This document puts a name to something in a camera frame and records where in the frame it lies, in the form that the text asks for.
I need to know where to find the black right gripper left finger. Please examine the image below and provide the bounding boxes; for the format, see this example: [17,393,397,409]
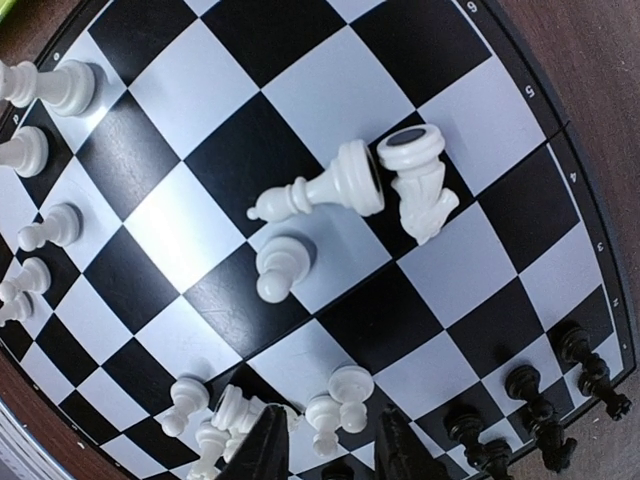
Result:
[216,405,289,480]

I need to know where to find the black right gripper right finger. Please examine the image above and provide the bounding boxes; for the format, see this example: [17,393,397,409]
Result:
[374,406,450,480]

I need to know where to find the white chess pawn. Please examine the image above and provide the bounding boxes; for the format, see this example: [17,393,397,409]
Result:
[255,235,312,304]
[328,365,375,434]

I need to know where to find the white chess knight lying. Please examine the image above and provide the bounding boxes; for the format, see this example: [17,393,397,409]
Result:
[376,124,460,245]

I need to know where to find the white chess queen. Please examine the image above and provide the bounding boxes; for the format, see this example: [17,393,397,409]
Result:
[1,126,49,178]

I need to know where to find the white chess king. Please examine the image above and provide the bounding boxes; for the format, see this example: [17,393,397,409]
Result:
[1,60,96,117]

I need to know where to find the black and white chessboard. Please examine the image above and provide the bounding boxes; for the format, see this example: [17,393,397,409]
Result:
[1,1,638,479]

